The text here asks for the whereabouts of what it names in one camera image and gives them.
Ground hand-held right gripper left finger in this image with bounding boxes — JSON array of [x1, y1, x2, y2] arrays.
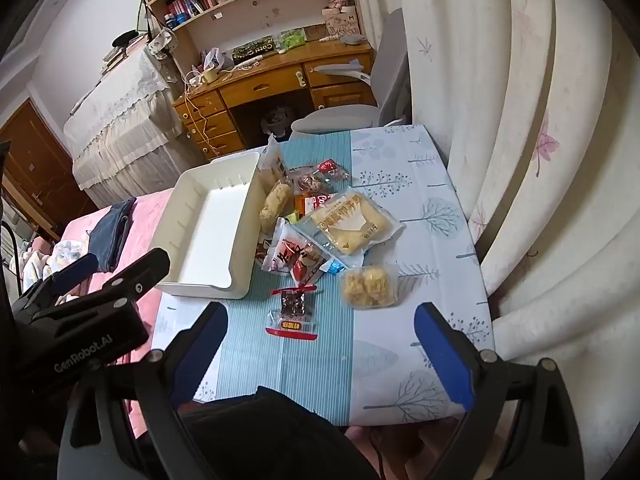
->
[[57, 301, 229, 480]]

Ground stack of flat books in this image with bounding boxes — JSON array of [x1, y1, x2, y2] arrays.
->
[[102, 42, 148, 76]]

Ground white floral curtain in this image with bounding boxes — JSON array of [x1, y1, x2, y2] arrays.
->
[[357, 0, 640, 361]]

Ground patterned blue white tablecloth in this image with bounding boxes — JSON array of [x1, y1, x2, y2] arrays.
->
[[150, 124, 496, 428]]

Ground large yellow pastry packet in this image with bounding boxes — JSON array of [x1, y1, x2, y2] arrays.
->
[[292, 186, 407, 267]]

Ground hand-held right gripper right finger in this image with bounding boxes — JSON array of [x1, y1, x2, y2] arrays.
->
[[414, 302, 586, 480]]

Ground pink bedsheet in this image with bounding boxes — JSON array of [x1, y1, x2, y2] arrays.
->
[[60, 190, 173, 431]]

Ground brown wooden door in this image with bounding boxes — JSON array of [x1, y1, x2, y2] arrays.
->
[[0, 99, 98, 241]]

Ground floral fabric bag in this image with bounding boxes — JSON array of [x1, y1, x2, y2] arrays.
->
[[147, 30, 176, 56]]

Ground white plastic storage bin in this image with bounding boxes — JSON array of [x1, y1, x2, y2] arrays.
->
[[148, 151, 268, 301]]

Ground grey office chair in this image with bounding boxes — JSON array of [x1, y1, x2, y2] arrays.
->
[[291, 8, 413, 137]]

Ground light green packet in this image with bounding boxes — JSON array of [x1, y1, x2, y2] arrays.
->
[[274, 27, 307, 51]]

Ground white charging cable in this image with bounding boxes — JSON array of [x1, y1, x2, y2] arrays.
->
[[182, 67, 221, 158]]

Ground wooden lettered box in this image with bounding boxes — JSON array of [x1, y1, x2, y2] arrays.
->
[[325, 14, 360, 37]]

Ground dark candy packet red edges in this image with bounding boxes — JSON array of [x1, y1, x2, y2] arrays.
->
[[265, 284, 319, 342]]

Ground clear packet yellow crisps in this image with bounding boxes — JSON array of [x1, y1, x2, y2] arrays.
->
[[339, 265, 399, 309]]

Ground wooden desk with drawers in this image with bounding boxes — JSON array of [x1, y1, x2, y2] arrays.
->
[[172, 40, 378, 161]]

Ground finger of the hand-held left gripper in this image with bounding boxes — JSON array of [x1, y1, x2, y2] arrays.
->
[[12, 253, 99, 311], [32, 247, 171, 326]]

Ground white red snack packet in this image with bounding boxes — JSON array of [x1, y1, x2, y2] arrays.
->
[[265, 225, 328, 286]]

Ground red nut snack packet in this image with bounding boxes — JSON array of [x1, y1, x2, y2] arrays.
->
[[289, 159, 352, 195]]

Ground floral white blanket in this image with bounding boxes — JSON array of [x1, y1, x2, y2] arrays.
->
[[20, 240, 86, 291]]

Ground black wastebasket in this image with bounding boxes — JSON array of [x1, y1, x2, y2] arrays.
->
[[261, 106, 295, 142]]

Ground wooden bookshelf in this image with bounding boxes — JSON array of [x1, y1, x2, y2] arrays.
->
[[127, 0, 363, 68]]

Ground folded blue jeans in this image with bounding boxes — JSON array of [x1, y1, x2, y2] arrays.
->
[[87, 197, 137, 272]]

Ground dark printed box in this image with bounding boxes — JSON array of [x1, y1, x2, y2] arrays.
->
[[231, 36, 276, 65]]

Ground yellow rice roll packet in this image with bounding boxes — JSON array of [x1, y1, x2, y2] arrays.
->
[[259, 181, 293, 233]]

